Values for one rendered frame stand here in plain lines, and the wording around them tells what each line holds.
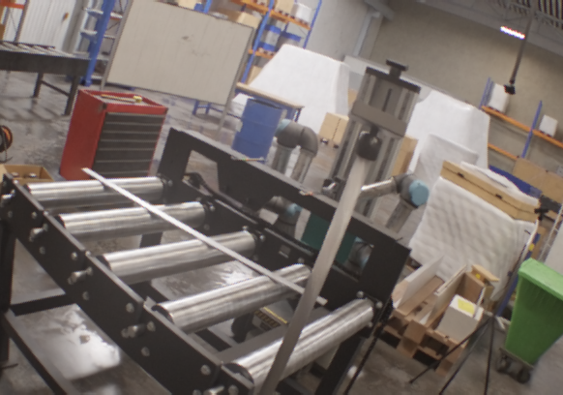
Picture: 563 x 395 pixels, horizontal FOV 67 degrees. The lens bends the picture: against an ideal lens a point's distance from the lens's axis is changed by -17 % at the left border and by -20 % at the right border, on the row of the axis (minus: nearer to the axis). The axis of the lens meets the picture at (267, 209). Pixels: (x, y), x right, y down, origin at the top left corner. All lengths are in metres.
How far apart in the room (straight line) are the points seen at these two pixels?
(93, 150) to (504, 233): 3.84
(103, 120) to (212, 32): 3.14
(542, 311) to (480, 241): 1.41
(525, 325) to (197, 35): 5.25
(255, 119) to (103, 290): 6.23
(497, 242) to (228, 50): 4.29
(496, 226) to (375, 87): 2.57
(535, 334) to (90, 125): 3.99
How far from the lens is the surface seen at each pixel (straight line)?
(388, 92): 2.84
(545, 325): 4.08
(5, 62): 6.75
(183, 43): 6.70
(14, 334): 2.17
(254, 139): 7.60
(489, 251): 5.08
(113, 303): 1.48
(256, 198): 2.23
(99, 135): 4.05
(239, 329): 3.12
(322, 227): 2.91
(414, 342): 3.73
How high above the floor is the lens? 1.66
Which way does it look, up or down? 17 degrees down
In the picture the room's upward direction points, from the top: 19 degrees clockwise
